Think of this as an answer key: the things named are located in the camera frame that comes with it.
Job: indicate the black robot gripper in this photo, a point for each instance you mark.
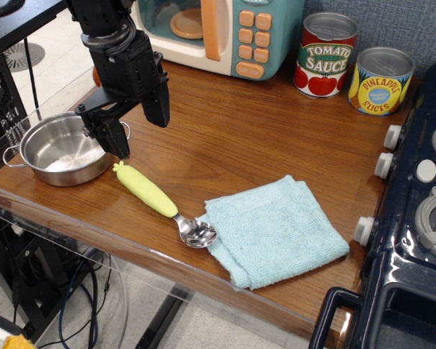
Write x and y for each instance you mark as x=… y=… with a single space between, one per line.
x=128 y=78

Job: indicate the light blue rag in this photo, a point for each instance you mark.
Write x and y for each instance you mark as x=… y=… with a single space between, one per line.
x=271 y=233

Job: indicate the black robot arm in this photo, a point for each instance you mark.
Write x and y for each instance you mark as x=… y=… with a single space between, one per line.
x=106 y=25

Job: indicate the plush mushroom toy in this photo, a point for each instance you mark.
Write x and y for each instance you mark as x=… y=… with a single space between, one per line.
x=96 y=77

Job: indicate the small stainless steel pot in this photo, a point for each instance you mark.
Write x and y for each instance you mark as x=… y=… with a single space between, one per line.
x=59 y=152

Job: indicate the toy microwave teal and cream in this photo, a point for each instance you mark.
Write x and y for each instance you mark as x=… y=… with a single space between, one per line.
x=245 y=39

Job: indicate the black side desk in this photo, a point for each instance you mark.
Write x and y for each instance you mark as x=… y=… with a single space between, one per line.
x=26 y=20

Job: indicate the tomato sauce can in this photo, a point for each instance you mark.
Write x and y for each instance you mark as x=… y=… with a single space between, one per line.
x=326 y=47

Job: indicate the pineapple slices can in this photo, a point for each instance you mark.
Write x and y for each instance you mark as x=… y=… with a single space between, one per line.
x=380 y=80

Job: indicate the white stove knob middle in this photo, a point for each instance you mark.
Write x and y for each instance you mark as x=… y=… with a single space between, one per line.
x=383 y=165

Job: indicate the white stove knob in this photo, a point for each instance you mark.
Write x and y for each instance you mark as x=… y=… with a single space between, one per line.
x=392 y=137
x=383 y=165
x=363 y=230

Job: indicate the white stove knob front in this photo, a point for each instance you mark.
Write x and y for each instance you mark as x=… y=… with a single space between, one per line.
x=363 y=230

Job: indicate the white stove knob rear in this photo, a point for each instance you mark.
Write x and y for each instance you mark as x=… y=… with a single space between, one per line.
x=392 y=137

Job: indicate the dark blue toy stove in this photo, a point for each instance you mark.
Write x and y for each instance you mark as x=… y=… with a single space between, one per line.
x=396 y=304

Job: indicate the spoon with yellow-green handle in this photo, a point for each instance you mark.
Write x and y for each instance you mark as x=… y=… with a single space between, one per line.
x=193 y=233

